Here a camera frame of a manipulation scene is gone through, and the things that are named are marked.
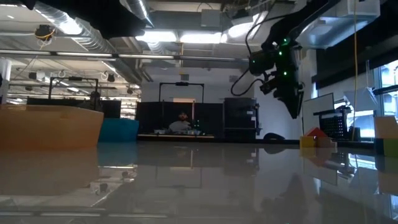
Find natural wooden block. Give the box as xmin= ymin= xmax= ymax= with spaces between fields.
xmin=316 ymin=136 xmax=338 ymax=149

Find white reflector panel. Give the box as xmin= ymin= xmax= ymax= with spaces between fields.
xmin=343 ymin=86 xmax=379 ymax=112

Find yellow wooden cube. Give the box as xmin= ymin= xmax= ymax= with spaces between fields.
xmin=299 ymin=136 xmax=317 ymax=149

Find black cabinet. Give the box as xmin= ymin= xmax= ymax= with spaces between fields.
xmin=223 ymin=96 xmax=260 ymax=141

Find person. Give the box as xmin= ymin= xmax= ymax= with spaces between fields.
xmin=168 ymin=111 xmax=192 ymax=133
xmin=89 ymin=90 xmax=103 ymax=112

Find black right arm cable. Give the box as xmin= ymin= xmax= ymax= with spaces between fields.
xmin=230 ymin=14 xmax=282 ymax=97

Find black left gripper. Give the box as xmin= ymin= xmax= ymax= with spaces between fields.
xmin=90 ymin=0 xmax=147 ymax=40

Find silver spiral duct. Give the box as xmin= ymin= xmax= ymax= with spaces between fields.
xmin=32 ymin=1 xmax=116 ymax=54
xmin=119 ymin=0 xmax=155 ymax=27

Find grey ceiling pipe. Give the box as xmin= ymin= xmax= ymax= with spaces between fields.
xmin=0 ymin=49 xmax=249 ymax=65

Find orange wooden block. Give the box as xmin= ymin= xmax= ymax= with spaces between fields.
xmin=374 ymin=115 xmax=398 ymax=139

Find black partition screen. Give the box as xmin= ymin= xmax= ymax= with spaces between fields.
xmin=26 ymin=96 xmax=123 ymax=119
xmin=135 ymin=101 xmax=225 ymax=138

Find blue plastic bin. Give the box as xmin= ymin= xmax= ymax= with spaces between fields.
xmin=98 ymin=118 xmax=140 ymax=144

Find whiteboard on stand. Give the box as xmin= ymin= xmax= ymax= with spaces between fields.
xmin=302 ymin=92 xmax=335 ymax=138

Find ceiling light panel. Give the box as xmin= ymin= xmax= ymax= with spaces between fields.
xmin=133 ymin=29 xmax=225 ymax=45

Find wooden desk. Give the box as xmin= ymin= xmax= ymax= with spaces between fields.
xmin=137 ymin=133 xmax=216 ymax=140

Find black frame handle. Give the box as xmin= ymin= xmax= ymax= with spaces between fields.
xmin=262 ymin=132 xmax=286 ymax=141

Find ceiling cord reel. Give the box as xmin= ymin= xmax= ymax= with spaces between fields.
xmin=34 ymin=24 xmax=57 ymax=43

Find yellow hanging cable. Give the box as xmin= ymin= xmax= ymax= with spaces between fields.
xmin=352 ymin=0 xmax=359 ymax=141

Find red wooden block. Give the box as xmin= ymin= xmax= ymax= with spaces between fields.
xmin=304 ymin=126 xmax=328 ymax=139

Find orange plastic bin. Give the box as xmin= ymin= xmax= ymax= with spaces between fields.
xmin=0 ymin=104 xmax=104 ymax=151

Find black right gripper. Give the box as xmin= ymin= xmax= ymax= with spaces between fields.
xmin=259 ymin=73 xmax=305 ymax=120

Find black perforated panel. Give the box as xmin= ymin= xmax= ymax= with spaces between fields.
xmin=313 ymin=105 xmax=353 ymax=140

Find black table frame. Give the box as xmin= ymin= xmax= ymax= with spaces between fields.
xmin=98 ymin=138 xmax=376 ymax=146

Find black gantry frame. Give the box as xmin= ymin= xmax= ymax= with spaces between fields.
xmin=159 ymin=82 xmax=205 ymax=104
xmin=48 ymin=76 xmax=100 ymax=101

